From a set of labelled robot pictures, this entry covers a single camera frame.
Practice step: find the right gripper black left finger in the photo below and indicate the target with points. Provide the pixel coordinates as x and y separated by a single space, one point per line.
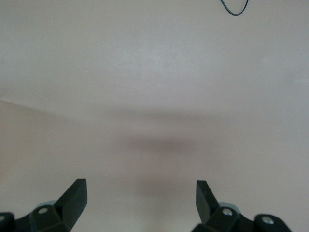
70 200

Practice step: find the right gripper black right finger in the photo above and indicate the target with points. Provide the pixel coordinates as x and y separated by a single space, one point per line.
207 210

